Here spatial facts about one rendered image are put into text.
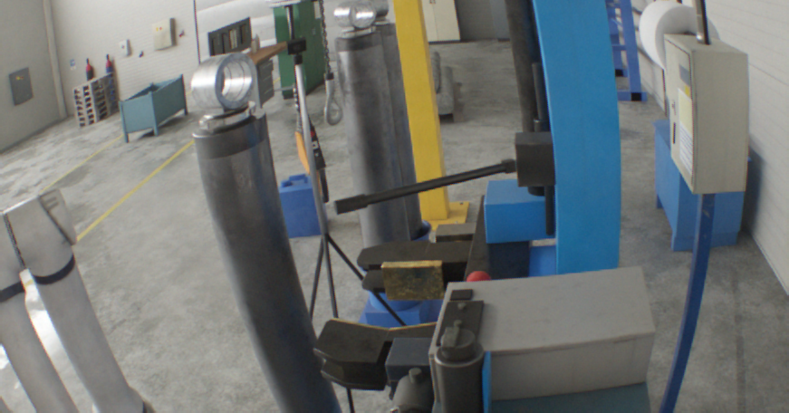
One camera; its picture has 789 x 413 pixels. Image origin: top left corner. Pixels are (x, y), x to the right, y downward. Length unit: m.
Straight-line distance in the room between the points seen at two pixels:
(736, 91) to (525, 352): 0.91
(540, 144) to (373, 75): 1.51
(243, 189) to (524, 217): 0.68
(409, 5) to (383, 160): 1.40
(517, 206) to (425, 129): 2.57
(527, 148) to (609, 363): 0.51
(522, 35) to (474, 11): 10.59
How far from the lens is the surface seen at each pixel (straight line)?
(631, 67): 7.12
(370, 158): 2.78
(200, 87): 1.50
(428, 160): 4.12
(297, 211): 4.32
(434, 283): 1.68
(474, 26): 12.06
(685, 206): 3.57
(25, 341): 1.03
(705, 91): 1.51
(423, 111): 4.03
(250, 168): 1.48
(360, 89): 2.69
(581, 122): 1.27
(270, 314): 1.64
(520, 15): 1.43
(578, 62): 1.24
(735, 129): 1.57
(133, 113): 9.42
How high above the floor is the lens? 1.80
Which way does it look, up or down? 22 degrees down
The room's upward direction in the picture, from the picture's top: 8 degrees counter-clockwise
